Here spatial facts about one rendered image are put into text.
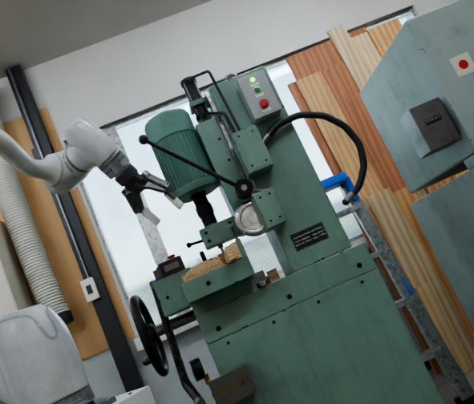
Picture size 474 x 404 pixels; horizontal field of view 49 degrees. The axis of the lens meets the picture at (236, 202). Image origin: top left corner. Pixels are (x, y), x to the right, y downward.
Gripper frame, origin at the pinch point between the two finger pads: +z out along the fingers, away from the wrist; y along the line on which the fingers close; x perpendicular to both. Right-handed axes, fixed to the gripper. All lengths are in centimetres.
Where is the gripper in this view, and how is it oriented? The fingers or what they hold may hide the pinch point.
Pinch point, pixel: (167, 213)
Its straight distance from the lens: 174.2
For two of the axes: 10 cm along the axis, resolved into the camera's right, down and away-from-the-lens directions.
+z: 6.9, 6.8, 2.5
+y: 6.4, -4.2, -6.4
